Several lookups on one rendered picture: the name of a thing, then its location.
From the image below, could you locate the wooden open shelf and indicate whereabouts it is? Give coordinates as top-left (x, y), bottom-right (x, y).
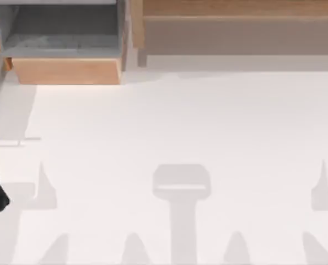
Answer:
top-left (130, 0), bottom-right (328, 68)

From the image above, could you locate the pulled-out drawer grey inside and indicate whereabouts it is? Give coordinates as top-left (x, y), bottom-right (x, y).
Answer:
top-left (0, 0), bottom-right (127, 59)

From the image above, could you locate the pale wooden drawer front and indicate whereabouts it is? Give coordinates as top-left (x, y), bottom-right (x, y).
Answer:
top-left (11, 57), bottom-right (123, 85)

